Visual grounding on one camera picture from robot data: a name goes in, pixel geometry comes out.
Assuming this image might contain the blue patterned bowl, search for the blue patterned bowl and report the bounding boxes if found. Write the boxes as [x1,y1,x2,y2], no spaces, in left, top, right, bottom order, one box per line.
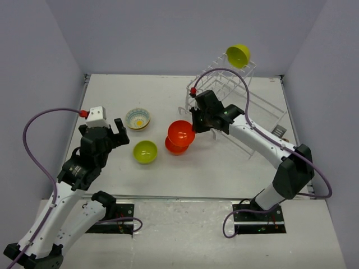
[125,108,151,122]

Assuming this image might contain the orange bowl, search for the orange bowl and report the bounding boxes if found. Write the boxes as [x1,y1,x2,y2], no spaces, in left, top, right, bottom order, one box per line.
[165,137,188,155]
[167,120,196,147]

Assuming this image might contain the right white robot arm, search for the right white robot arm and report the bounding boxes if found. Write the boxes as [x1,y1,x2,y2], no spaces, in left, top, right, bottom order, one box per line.
[190,88,314,220]

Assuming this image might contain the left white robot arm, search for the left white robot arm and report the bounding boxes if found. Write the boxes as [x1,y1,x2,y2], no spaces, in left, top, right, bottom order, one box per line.
[3,118,130,268]

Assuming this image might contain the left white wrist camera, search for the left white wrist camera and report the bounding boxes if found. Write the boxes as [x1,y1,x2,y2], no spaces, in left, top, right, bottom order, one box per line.
[86,106,109,128]

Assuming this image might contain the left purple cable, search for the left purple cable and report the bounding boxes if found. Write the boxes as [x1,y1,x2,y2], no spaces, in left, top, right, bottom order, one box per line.
[0,108,88,269]

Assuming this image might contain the white wire dish rack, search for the white wire dish rack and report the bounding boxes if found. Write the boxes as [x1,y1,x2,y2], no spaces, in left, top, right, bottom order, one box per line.
[177,52,288,160]

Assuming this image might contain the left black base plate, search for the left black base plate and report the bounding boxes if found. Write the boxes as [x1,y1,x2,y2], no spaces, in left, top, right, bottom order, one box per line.
[85,202,135,235]

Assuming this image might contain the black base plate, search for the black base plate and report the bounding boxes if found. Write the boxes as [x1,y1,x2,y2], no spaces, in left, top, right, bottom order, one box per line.
[85,202,135,235]
[233,206,287,235]

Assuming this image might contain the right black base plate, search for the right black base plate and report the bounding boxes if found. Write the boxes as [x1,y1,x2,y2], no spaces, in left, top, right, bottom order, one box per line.
[233,206,287,235]

